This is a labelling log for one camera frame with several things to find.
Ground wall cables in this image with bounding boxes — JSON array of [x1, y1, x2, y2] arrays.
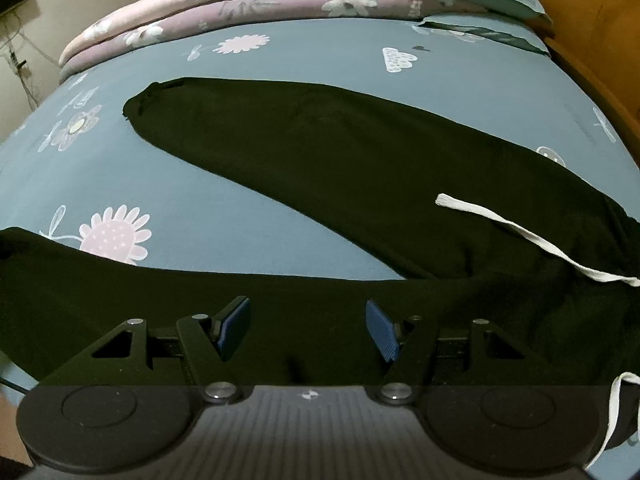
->
[[0, 10, 46, 111]]

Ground black pants with white drawstring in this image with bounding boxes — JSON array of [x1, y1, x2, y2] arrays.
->
[[0, 76, 640, 466]]

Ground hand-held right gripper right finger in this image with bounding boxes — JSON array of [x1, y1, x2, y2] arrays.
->
[[366, 299, 583, 405]]

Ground wooden headboard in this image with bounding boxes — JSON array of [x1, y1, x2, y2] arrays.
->
[[492, 0, 640, 171]]

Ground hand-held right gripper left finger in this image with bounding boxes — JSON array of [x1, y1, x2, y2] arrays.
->
[[37, 296, 253, 405]]

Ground flat teal pillow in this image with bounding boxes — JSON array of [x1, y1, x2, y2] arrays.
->
[[417, 15, 551, 56]]

